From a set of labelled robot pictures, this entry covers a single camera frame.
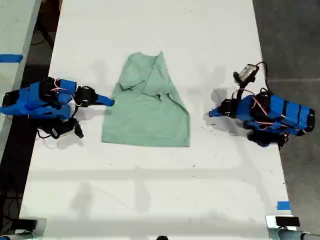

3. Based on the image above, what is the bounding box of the pale green T-shirt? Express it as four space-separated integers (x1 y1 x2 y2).
101 51 191 148

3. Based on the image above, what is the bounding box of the long blue tape strip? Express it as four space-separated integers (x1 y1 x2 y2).
0 53 24 64

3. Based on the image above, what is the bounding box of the white side table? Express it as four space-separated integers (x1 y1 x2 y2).
0 0 43 157

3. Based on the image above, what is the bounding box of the short blue tape strip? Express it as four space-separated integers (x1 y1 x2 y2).
276 200 291 211

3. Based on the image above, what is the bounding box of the small black box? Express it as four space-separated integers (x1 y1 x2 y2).
274 216 301 227
17 218 39 230

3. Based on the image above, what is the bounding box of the grey tube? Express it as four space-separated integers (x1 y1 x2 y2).
0 231 35 240
277 227 320 240

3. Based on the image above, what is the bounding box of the curved black camera stalk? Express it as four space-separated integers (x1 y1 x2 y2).
235 79 251 101

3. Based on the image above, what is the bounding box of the short black camera stalk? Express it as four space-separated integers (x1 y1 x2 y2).
72 117 85 139

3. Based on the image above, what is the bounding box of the silver black camera box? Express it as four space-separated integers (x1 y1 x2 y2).
232 63 259 83

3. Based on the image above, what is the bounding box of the long black camera cable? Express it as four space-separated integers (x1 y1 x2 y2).
256 60 270 94

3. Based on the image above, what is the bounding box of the thin black camera cable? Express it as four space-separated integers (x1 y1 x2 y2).
36 127 55 140

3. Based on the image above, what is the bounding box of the silver metal bracket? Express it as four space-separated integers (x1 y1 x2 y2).
265 214 301 240
13 217 48 240

